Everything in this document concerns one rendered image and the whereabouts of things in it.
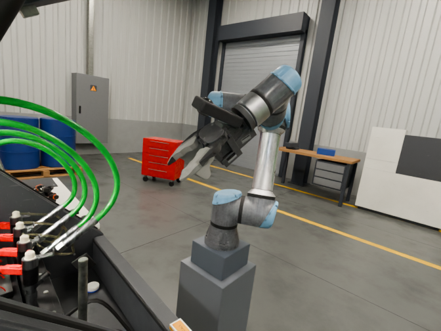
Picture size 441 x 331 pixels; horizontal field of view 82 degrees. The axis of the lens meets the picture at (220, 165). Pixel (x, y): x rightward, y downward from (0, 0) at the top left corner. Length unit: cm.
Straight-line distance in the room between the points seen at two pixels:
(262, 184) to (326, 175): 430
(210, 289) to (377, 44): 619
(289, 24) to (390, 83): 266
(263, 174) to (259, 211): 15
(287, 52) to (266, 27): 84
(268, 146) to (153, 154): 404
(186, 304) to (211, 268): 23
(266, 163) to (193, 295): 63
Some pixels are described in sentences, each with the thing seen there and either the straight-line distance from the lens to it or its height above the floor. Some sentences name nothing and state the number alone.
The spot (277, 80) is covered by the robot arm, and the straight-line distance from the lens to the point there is 61.
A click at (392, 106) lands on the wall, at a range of 639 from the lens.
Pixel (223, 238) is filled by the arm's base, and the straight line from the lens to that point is 107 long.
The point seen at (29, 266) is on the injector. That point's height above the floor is 109.
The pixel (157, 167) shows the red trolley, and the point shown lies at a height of 35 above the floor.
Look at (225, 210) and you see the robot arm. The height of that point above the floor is 107.
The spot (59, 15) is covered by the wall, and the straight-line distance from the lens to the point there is 764.
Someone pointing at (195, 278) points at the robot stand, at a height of 76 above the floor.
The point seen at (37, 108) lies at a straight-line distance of 59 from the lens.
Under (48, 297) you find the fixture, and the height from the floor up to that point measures 98.
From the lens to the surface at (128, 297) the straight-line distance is 85.
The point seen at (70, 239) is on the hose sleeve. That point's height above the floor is 113.
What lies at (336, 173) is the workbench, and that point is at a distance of 524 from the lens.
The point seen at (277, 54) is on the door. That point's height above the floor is 318.
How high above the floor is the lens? 143
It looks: 11 degrees down
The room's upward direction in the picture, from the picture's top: 7 degrees clockwise
